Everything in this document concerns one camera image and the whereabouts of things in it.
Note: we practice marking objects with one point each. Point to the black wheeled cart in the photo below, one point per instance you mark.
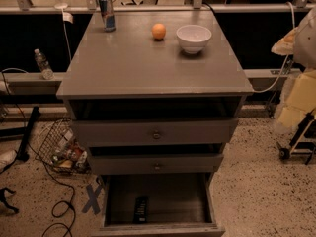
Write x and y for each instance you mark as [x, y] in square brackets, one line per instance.
[297, 146]

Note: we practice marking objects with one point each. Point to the clear plastic water bottle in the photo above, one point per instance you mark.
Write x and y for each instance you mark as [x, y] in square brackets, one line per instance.
[43, 65]

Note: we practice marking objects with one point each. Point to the white ceramic bowl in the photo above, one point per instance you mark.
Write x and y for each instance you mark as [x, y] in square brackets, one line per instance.
[193, 38]

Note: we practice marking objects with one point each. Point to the grey top drawer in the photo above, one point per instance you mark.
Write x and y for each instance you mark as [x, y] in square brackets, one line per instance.
[138, 133]

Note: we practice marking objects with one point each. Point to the grey open bottom drawer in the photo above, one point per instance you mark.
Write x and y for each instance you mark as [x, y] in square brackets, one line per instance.
[179, 205]

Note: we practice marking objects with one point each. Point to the orange fruit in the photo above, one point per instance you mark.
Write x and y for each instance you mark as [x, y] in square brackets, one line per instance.
[158, 31]

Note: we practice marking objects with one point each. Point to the black stand leg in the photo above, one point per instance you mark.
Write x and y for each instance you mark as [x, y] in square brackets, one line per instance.
[22, 153]

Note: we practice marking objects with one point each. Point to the wire basket with snacks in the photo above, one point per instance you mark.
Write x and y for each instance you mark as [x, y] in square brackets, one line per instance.
[61, 152]

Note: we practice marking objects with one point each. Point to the blue tape cross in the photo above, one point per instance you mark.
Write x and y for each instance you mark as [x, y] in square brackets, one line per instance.
[92, 202]

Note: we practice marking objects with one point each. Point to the grey drawer cabinet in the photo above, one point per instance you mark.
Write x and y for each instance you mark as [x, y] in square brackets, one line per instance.
[128, 75]

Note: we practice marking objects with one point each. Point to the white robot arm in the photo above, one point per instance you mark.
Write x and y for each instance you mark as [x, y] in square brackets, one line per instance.
[298, 94]

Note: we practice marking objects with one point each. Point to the red bull can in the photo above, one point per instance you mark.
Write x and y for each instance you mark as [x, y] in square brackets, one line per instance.
[107, 13]

